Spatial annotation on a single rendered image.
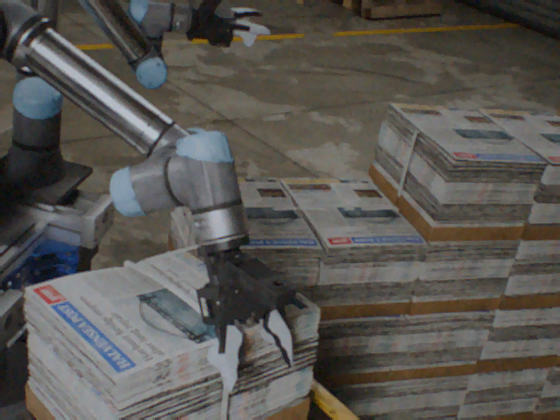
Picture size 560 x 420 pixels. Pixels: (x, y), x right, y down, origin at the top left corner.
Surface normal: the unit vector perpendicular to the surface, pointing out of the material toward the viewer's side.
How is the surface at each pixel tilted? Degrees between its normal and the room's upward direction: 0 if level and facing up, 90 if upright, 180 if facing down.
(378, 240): 1
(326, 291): 90
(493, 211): 90
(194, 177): 75
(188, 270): 7
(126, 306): 8
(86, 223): 90
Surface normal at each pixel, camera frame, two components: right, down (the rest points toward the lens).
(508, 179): 0.32, 0.49
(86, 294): 0.11, -0.92
